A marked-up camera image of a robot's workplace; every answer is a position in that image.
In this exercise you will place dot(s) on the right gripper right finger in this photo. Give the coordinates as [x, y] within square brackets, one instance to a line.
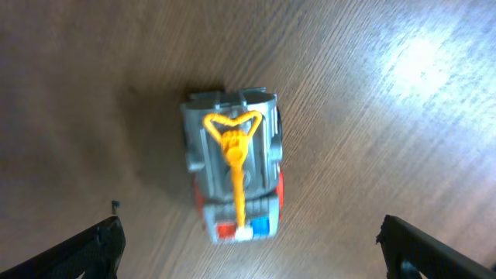
[411, 253]

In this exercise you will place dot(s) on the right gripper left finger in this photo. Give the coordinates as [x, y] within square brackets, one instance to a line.
[93, 253]

